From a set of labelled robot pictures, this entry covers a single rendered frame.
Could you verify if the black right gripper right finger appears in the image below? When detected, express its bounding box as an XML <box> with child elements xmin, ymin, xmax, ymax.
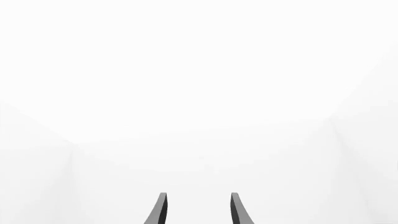
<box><xmin>230</xmin><ymin>192</ymin><xmax>256</xmax><ymax>224</ymax></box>

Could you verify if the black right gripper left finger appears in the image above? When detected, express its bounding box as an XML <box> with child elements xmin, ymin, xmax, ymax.
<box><xmin>143</xmin><ymin>192</ymin><xmax>168</xmax><ymax>224</ymax></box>

